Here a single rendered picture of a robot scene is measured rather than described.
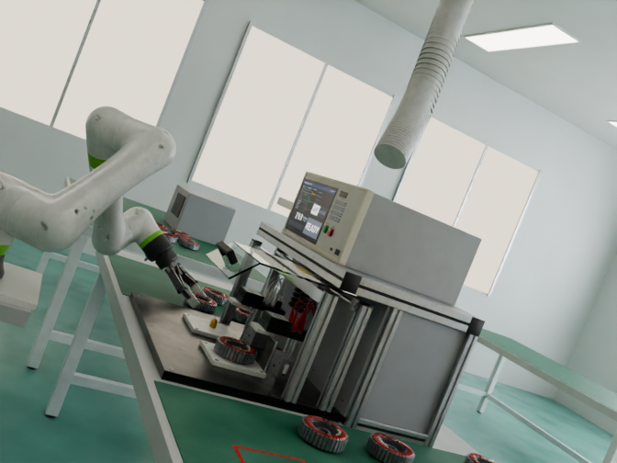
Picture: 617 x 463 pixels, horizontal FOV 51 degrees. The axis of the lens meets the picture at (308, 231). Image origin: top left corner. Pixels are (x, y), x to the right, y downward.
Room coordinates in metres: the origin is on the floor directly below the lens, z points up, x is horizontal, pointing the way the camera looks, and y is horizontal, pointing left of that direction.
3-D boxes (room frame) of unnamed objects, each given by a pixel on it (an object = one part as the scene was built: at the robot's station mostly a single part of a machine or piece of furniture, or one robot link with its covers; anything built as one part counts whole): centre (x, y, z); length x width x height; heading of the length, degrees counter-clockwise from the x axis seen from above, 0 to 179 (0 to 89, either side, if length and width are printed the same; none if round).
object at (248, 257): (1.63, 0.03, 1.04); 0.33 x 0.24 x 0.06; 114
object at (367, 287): (1.93, -0.18, 1.09); 0.68 x 0.44 x 0.05; 24
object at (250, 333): (1.97, 0.03, 0.80); 0.08 x 0.05 x 0.06; 24
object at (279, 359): (1.75, -0.07, 0.80); 0.08 x 0.05 x 0.06; 24
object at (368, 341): (1.90, -0.12, 0.92); 0.66 x 0.01 x 0.30; 24
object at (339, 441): (1.42, -0.20, 0.77); 0.11 x 0.11 x 0.04
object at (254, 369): (1.69, 0.06, 0.78); 0.15 x 0.15 x 0.01; 24
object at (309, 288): (1.84, 0.02, 1.03); 0.62 x 0.01 x 0.03; 24
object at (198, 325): (1.91, 0.16, 0.78); 0.15 x 0.15 x 0.01; 24
